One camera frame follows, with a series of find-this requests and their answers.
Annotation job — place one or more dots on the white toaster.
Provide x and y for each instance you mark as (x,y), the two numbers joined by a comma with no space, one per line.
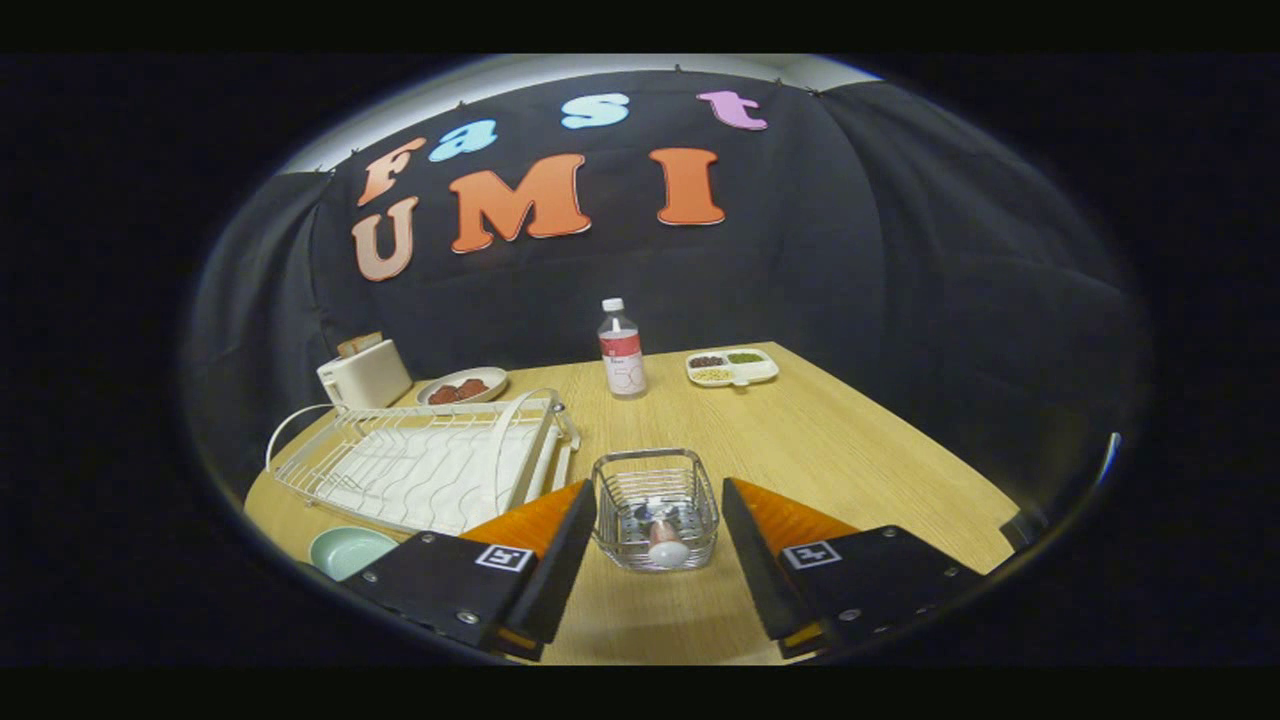
(370,378)

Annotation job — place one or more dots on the light green plate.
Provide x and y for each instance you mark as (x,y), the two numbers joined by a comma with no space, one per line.
(345,552)

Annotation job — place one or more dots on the pile of yellow beans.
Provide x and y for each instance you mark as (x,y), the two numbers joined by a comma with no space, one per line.
(711,375)

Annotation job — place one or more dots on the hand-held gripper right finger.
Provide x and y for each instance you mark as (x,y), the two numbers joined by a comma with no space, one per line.
(760,570)

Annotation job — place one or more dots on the brown toast slice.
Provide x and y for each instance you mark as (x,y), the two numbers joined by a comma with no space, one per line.
(358,345)

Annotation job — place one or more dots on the brown meat piece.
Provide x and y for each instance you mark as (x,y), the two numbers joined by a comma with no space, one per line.
(444,394)
(472,387)

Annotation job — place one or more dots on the pile of dark beans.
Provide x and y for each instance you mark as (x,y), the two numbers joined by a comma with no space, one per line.
(707,361)

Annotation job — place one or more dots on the red-label plastic bottle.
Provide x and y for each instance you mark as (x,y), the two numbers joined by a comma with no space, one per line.
(622,365)

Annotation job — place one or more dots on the white round plate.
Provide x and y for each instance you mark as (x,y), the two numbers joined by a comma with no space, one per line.
(495,378)

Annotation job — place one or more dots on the white divided dish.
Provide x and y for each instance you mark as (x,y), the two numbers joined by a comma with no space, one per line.
(760,371)

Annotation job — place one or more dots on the pile of green beans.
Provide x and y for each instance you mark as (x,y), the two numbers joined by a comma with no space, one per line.
(744,357)

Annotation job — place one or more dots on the black backdrop cloth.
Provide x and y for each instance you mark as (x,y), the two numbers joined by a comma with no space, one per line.
(850,250)

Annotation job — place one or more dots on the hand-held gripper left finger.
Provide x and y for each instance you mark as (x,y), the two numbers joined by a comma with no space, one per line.
(560,570)

